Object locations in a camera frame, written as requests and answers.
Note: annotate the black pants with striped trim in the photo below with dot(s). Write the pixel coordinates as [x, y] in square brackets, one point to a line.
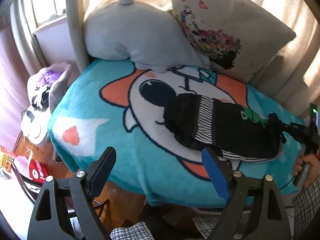
[237, 130]

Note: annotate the red cardboard box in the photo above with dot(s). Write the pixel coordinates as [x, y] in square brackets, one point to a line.
[37, 172]

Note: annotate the white appliance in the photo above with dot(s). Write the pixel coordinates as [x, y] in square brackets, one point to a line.
[35, 130]

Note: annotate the red and yellow packet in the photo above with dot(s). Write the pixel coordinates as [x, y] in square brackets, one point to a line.
[6, 158]

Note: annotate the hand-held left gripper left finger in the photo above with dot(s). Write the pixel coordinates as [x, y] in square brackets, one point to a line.
[98, 177]

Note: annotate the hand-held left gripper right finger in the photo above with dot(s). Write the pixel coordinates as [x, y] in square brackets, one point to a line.
[215, 173]

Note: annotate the pink bag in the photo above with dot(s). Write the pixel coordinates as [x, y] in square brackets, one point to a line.
[21, 166]

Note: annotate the cream floral print pillow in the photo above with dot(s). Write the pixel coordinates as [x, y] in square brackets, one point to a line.
[225, 17]

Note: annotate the window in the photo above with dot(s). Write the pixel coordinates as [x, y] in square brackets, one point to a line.
[45, 5]

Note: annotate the beige curtain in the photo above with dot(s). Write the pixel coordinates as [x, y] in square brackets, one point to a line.
[22, 35]

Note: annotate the beige curved frame tube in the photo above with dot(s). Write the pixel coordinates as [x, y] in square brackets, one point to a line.
[75, 30]

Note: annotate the person's right hand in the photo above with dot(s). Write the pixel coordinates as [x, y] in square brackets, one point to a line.
[313, 166]

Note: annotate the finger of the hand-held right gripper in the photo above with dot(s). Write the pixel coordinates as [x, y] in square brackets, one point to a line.
[292, 128]

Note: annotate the teal cartoon printed blanket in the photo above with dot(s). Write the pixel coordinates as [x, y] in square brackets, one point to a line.
[140, 160]

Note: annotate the grey plush pillow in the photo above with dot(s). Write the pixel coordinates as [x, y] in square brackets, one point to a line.
[130, 35]

